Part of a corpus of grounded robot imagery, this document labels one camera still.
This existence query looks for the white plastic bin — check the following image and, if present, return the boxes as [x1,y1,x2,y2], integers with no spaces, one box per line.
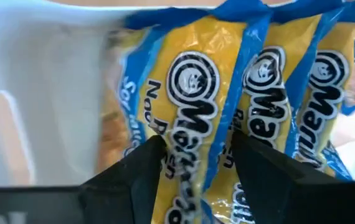
[0,0,355,188]

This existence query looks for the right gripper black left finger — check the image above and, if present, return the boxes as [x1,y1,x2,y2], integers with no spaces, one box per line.
[77,134,168,224]

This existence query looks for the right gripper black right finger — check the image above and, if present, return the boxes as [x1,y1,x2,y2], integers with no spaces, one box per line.
[230,129,355,224]

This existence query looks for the blue soy sauce noodle pack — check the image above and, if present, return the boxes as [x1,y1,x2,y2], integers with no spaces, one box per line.
[99,0,273,224]
[202,0,345,224]
[285,0,355,182]

